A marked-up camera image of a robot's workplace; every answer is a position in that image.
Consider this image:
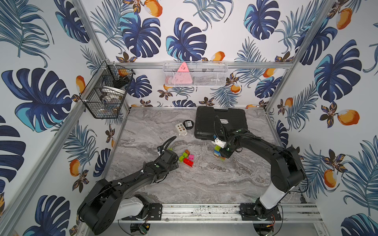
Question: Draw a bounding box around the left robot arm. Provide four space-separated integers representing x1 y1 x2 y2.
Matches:
77 136 179 235

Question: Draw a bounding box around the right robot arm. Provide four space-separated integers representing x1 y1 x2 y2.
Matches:
214 116 307 218

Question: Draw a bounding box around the red long lego brick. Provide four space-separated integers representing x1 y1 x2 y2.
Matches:
183 158 194 167

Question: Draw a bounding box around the white remote control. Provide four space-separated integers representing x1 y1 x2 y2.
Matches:
175 123 188 136

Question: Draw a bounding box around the black plastic tool case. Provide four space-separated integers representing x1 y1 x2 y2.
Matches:
194 106 248 140

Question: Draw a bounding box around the black round tape measure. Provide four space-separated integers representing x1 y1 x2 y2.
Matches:
183 120 194 130

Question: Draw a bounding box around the pink triangle card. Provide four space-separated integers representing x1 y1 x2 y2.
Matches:
171 62 193 86

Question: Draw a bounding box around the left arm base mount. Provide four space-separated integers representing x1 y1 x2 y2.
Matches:
126 203 163 221

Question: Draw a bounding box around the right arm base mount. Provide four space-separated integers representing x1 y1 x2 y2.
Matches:
239 203 282 221

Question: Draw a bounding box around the clear wall tray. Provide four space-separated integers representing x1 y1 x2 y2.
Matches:
162 62 228 87

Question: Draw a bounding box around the aluminium front rail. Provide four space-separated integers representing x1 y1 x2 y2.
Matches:
105 203 323 225

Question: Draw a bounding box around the black wire basket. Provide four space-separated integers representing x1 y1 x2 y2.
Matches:
80 61 135 119

